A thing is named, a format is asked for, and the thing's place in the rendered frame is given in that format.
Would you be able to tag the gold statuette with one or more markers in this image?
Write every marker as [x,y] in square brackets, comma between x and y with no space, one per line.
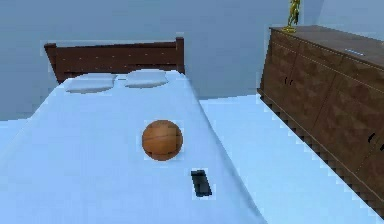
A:
[293,15]

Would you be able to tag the orange basketball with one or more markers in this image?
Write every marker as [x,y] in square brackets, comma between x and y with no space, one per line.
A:
[162,140]

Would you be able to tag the white bed with brown headboard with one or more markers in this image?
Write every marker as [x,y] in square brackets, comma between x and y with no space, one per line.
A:
[100,140]

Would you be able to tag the brown wooden dresser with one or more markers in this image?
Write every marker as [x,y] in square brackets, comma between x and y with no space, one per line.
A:
[326,100]

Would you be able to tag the black remote control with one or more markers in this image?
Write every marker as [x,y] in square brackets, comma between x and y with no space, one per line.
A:
[201,183]

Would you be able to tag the white pillow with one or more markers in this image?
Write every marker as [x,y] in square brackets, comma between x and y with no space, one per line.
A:
[146,78]
[89,83]

